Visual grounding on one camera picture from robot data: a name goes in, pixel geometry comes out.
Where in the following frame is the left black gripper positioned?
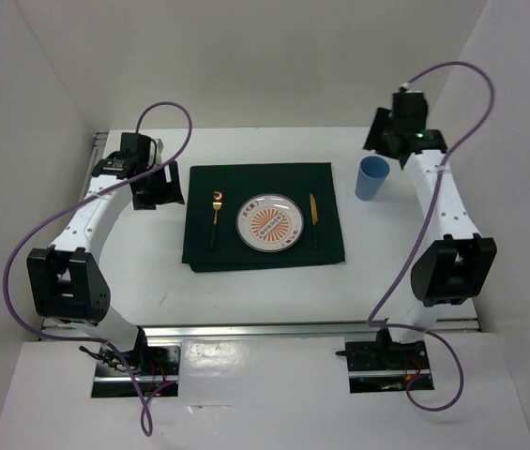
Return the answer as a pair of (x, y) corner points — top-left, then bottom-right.
(132, 160), (184, 210)

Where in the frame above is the light blue plastic cup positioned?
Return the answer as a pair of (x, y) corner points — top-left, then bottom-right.
(355, 156), (390, 201)

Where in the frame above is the gold fork black handle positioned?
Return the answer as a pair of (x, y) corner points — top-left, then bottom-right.
(209, 191), (223, 250)

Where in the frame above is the dark green cloth napkin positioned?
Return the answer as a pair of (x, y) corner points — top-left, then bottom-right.
(182, 162), (345, 273)

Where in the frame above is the gold knife black handle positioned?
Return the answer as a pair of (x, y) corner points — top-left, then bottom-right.
(310, 193), (319, 250)

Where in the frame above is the orange patterned plate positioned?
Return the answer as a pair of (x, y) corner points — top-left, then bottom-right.
(235, 194), (305, 253)

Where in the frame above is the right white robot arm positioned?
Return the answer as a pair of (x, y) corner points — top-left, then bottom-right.
(364, 87), (497, 368)

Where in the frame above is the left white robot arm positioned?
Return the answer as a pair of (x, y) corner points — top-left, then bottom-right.
(26, 132), (184, 374)

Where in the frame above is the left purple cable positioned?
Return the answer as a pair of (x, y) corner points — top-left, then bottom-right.
(2, 100), (194, 436)

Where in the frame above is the purple cable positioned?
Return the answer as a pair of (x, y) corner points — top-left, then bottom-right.
(2, 100), (194, 436)
(367, 61), (496, 413)

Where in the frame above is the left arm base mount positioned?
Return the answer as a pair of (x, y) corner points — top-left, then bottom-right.
(79, 345), (181, 398)

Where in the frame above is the aluminium frame rail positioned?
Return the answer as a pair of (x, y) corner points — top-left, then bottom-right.
(38, 130), (481, 341)

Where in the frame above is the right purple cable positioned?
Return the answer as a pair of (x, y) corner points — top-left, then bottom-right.
(367, 61), (496, 413)

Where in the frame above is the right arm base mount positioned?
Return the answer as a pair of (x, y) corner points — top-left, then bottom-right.
(335, 330), (434, 394)

